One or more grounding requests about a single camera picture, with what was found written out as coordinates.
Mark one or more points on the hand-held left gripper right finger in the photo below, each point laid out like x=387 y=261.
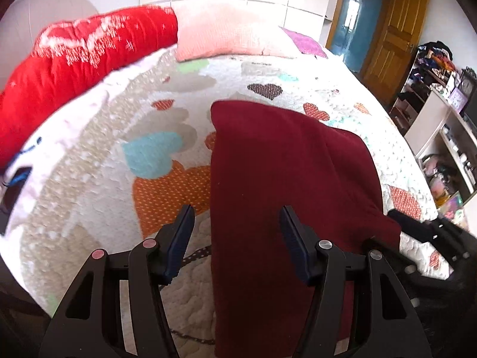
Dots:
x=296 y=246

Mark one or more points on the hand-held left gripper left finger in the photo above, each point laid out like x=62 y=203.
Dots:
x=179 y=242

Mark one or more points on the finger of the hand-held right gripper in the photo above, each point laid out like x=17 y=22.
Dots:
x=400 y=259
x=413 y=225

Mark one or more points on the maroon sweater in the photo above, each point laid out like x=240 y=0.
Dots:
x=279 y=179

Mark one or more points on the pink bag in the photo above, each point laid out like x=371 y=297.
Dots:
x=438 y=173

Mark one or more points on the white cluttered shelf unit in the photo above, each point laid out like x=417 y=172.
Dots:
x=428 y=112

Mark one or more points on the patchwork heart quilt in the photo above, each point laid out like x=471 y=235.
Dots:
x=149 y=119

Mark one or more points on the dark table clock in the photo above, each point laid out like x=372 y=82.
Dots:
x=468 y=82

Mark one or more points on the black phone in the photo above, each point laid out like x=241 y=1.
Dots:
x=13 y=197

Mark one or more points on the wooden door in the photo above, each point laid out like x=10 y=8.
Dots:
x=395 y=44

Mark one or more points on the red floral quilt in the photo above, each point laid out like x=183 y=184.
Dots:
x=74 y=74

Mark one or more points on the purple pillow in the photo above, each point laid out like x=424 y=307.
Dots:
x=303 y=43

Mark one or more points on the pink ribbed pillow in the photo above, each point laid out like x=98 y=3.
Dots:
x=223 y=33

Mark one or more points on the blue glass doorway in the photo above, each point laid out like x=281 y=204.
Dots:
x=357 y=18

